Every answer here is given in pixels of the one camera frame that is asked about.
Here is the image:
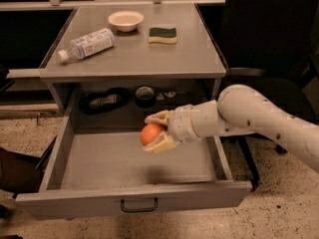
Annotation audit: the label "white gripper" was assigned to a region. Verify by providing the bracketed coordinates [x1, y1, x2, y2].
[143, 105, 200, 153]

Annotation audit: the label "orange fruit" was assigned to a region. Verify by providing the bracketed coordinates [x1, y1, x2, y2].
[141, 123, 164, 145]

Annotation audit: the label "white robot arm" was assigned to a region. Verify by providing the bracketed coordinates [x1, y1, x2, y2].
[144, 85, 319, 172]

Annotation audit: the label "grey open top drawer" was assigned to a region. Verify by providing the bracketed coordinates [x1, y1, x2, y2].
[15, 83, 253, 221]

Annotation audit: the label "small crumpled foil pieces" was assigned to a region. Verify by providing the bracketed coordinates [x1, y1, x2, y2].
[157, 91, 176, 101]

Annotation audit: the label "black tape roll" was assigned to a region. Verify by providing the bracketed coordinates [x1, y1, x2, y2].
[135, 86, 156, 108]

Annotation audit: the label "grey metal cabinet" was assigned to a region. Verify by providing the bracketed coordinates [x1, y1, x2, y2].
[38, 2, 228, 115]

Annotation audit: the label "green and yellow sponge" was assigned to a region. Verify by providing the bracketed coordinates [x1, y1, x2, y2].
[149, 27, 177, 44]

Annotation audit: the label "clear plastic water bottle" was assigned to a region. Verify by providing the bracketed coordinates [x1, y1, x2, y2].
[57, 28, 115, 63]

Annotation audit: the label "white bowl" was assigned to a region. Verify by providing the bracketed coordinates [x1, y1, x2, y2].
[108, 11, 144, 33]

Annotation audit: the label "black office chair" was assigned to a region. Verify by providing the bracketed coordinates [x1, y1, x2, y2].
[212, 0, 319, 191]

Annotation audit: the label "black drawer handle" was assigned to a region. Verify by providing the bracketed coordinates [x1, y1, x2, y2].
[120, 197, 159, 213]

